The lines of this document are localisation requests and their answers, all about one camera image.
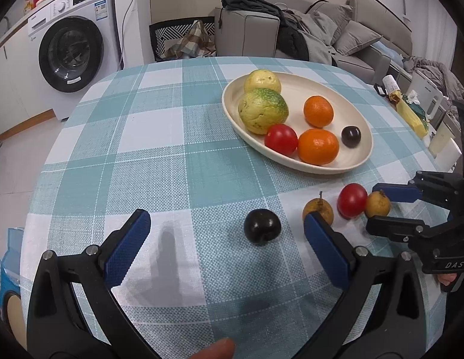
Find grey sofa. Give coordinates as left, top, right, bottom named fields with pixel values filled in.
left=215, top=0, right=412, bottom=84

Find yellow bottle on counter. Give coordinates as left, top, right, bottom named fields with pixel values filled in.
left=23, top=0, right=34, bottom=15

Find small yellow guava in plate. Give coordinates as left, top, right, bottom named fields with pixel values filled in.
left=243, top=69, right=281, bottom=94

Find red tomato back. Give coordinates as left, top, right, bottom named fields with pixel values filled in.
left=337, top=183, right=368, bottom=220

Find person's left hand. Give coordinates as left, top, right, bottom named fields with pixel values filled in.
left=190, top=338, right=236, bottom=359

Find dark plum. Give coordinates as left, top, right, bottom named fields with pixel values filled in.
left=243, top=209, right=281, bottom=245
left=341, top=126, right=362, bottom=148

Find white washing machine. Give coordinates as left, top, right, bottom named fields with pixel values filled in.
left=27, top=0, right=120, bottom=120

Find blue bag on floor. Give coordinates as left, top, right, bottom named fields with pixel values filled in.
left=0, top=228, right=24, bottom=309

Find white kitchen cabinet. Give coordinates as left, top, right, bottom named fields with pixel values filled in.
left=0, top=27, right=52, bottom=135

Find black clothes on sofa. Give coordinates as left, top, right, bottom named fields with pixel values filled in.
left=215, top=7, right=291, bottom=58

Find red tomato front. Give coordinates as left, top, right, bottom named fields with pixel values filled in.
left=264, top=124, right=298, bottom=156

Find teal checkered tablecloth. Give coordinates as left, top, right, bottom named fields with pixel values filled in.
left=21, top=57, right=435, bottom=358

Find black patterned chair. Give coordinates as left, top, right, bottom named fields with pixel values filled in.
left=149, top=16, right=215, bottom=62

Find grey blanket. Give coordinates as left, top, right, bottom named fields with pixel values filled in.
left=403, top=56, right=464, bottom=101

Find large yellow guava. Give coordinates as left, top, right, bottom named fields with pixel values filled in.
left=238, top=88, right=289, bottom=135

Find red tomato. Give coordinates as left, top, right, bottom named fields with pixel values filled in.
left=337, top=183, right=368, bottom=220
left=264, top=124, right=298, bottom=156

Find person's right hand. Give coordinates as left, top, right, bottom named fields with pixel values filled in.
left=437, top=273, right=457, bottom=286

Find cream oval plate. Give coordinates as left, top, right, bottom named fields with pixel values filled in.
left=221, top=72, right=373, bottom=174

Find plaid cloth on chair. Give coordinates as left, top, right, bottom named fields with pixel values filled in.
left=161, top=20, right=216, bottom=59

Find orange in plate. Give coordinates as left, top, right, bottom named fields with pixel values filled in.
left=303, top=96, right=334, bottom=128

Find white bottle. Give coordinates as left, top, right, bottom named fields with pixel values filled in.
left=382, top=74, right=401, bottom=95

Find brown round longan fruit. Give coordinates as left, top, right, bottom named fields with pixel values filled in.
left=365, top=191, right=391, bottom=218

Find round stool seat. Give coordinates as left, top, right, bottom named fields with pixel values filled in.
left=4, top=294, right=27, bottom=349

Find brown pear with stem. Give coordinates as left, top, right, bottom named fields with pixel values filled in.
left=302, top=191, right=334, bottom=225

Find orange tangerine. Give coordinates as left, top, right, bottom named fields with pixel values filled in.
left=298, top=128, right=340, bottom=165

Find grey cushion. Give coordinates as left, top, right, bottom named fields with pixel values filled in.
left=333, top=20, right=382, bottom=56

